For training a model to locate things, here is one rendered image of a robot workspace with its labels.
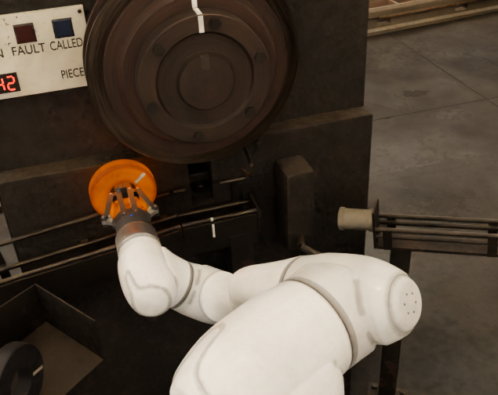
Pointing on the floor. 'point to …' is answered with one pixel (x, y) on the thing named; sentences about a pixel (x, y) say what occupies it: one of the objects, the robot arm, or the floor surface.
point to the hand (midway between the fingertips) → (121, 184)
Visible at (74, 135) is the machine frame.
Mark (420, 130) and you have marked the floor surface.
